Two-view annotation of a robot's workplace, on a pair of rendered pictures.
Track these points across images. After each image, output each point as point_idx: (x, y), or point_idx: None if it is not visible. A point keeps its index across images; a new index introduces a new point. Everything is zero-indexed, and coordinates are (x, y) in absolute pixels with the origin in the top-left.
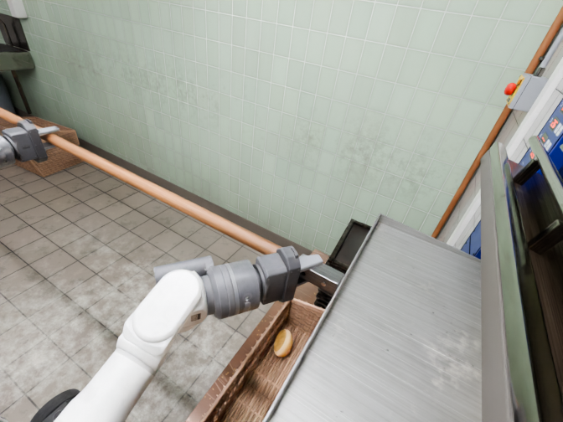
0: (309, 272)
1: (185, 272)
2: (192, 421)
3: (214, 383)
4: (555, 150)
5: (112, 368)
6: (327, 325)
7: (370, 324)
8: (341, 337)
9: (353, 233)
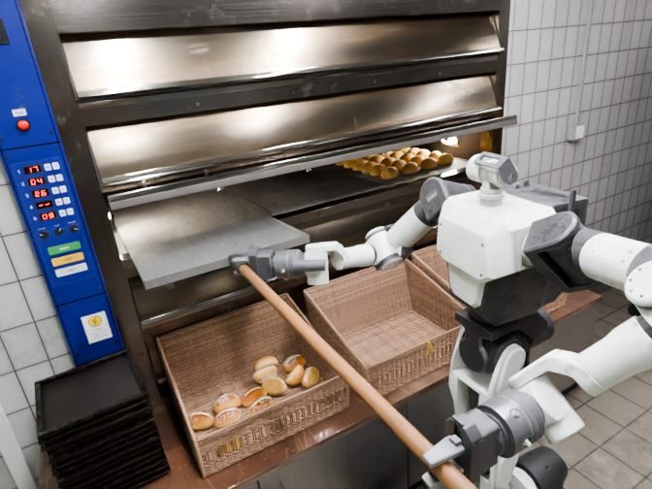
0: None
1: (310, 244)
2: (335, 428)
3: (307, 446)
4: (78, 196)
5: (349, 248)
6: None
7: (237, 252)
8: None
9: (67, 420)
